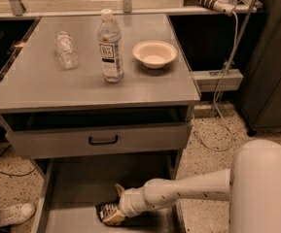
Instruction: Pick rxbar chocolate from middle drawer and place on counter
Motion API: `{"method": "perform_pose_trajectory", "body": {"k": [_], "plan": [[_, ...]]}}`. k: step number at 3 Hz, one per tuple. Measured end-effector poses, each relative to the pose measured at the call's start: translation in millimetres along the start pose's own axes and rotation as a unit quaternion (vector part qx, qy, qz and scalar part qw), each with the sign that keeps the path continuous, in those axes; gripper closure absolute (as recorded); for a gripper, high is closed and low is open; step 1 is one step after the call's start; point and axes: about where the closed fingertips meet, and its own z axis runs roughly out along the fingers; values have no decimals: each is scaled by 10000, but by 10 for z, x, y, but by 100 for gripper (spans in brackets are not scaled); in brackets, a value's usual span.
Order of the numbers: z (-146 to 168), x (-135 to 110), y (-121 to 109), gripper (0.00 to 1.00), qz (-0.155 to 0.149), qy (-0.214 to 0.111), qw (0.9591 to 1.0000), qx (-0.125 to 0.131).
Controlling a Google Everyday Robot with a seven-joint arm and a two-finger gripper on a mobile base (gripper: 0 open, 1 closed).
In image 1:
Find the black rxbar chocolate wrapper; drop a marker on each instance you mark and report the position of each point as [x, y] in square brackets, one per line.
[105, 211]

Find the grey top drawer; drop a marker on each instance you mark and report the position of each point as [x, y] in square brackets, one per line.
[38, 144]

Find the grey drawer cabinet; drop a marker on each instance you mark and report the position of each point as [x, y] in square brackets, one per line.
[37, 93]

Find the grey metal rail beam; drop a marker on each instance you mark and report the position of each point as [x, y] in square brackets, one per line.
[209, 81]

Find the white paper bowl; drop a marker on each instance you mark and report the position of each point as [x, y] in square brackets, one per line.
[155, 54]

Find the open grey middle drawer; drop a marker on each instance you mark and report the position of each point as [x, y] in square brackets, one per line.
[76, 185]

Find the white sneaker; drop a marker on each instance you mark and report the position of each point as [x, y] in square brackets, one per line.
[16, 214]

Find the black drawer handle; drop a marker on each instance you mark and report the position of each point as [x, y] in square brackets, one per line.
[103, 142]

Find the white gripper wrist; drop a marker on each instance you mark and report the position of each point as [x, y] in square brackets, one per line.
[129, 202]

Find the white power strip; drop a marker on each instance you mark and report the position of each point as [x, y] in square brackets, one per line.
[221, 6]

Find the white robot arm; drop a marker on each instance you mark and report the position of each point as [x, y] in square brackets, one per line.
[252, 186]

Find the metal frame shelf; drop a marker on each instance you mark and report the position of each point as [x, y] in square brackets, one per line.
[81, 0]

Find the upright tea bottle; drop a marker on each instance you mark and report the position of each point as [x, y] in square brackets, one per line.
[110, 43]

